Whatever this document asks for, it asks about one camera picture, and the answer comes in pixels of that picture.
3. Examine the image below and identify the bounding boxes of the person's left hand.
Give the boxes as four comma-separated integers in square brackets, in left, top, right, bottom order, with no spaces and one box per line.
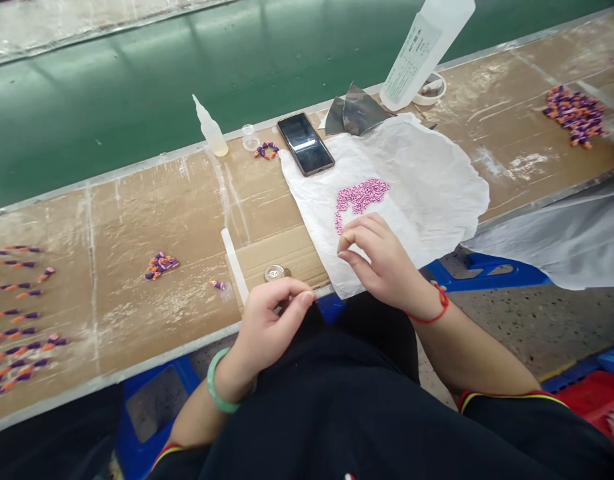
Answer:
[234,277,317,377]

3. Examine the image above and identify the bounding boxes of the person's right hand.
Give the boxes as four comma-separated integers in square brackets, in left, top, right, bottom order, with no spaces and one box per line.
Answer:
[337,211,451,321]

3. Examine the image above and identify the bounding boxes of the white plastic strip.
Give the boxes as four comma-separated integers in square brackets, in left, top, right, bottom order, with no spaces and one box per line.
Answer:
[220,227,251,307]

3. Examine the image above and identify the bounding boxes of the pile of pink beads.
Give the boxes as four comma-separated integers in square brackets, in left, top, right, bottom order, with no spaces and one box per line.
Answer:
[334,177,392,237]

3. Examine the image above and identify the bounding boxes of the blue plastic stool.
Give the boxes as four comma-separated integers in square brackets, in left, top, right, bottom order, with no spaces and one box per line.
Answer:
[115,355,203,480]
[422,251,553,294]

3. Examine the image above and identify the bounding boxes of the person's body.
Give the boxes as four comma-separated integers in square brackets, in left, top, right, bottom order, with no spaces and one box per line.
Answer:
[146,291,614,480]

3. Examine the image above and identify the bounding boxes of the white tissue paper sheet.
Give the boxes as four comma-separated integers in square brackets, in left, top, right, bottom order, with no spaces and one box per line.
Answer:
[278,111,491,301]

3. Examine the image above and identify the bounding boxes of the small pile of purple orange cones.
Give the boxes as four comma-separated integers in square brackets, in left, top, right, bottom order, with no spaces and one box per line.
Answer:
[144,251,181,281]

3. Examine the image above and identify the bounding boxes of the black smartphone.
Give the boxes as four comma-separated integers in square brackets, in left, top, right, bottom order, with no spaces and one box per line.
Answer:
[276,111,337,178]

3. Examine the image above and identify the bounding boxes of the grey metal sheet scraps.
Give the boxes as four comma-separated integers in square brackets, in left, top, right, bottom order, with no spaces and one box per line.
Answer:
[323,81,399,137]

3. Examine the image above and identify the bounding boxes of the brown cardboard work sheet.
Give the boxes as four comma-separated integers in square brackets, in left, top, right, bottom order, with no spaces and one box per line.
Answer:
[0,12,614,426]

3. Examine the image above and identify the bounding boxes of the white translucent plastic sheet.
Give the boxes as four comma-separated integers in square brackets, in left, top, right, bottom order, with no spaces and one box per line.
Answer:
[458,171,614,292]

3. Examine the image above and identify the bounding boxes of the white tape roll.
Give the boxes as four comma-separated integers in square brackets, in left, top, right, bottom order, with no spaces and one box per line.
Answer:
[411,71,448,107]

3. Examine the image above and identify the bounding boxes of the small clear glue bottle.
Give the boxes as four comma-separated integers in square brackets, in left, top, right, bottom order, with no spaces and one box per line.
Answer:
[191,93,230,158]

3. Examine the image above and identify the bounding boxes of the large white plastic bottle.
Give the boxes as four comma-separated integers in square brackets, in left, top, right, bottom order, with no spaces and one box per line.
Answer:
[378,0,477,113]

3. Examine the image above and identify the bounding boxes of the blue plastic crate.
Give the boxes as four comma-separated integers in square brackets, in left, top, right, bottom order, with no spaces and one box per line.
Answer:
[540,341,614,395]

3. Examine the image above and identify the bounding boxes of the big heap of purple orange pieces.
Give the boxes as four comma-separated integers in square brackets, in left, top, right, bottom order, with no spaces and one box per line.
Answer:
[542,84,611,150]

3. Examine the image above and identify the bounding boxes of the rows of purple orange pieces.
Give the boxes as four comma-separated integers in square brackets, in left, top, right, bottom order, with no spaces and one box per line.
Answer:
[0,244,71,401]

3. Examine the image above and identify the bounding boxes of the red plastic crate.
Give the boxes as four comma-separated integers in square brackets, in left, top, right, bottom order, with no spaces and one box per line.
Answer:
[565,371,614,447]

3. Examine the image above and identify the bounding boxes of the green conveyor belt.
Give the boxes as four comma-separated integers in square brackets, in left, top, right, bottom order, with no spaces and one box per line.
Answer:
[0,0,614,214]

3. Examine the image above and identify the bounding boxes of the ring of purple orange cones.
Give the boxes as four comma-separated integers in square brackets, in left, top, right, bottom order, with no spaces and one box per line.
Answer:
[253,140,282,161]

